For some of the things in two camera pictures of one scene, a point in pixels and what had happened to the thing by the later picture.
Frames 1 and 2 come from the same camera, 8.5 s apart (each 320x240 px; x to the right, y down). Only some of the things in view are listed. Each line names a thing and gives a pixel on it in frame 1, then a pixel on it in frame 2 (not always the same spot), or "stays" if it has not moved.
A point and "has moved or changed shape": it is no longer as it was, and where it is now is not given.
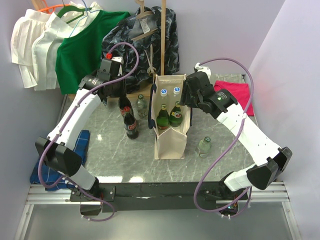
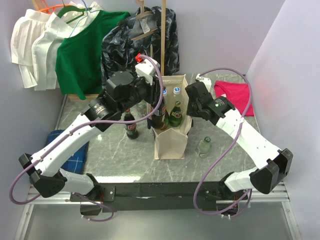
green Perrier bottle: x=163 y=118 stays
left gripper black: x=122 y=92 → x=154 y=91
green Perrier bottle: x=176 y=116 stays
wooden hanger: x=142 y=13 stays
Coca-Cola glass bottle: x=124 y=106 has moved or changed shape
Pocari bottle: x=163 y=92 stays
